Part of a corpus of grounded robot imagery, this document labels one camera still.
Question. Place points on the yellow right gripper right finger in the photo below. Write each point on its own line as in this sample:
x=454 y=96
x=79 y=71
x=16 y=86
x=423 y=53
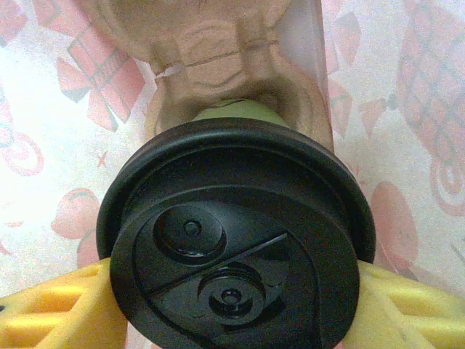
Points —
x=399 y=291

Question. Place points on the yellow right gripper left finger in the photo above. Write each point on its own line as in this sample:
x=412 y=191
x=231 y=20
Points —
x=91 y=276

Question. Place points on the black coffee cup lid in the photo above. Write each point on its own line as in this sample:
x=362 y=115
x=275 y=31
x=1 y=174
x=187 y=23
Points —
x=236 y=181

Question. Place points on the red white paper bag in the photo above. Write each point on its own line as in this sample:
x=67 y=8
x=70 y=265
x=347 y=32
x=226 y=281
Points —
x=43 y=109

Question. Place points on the brown pulp cup carrier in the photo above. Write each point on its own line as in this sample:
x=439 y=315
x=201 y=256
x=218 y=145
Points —
x=218 y=36

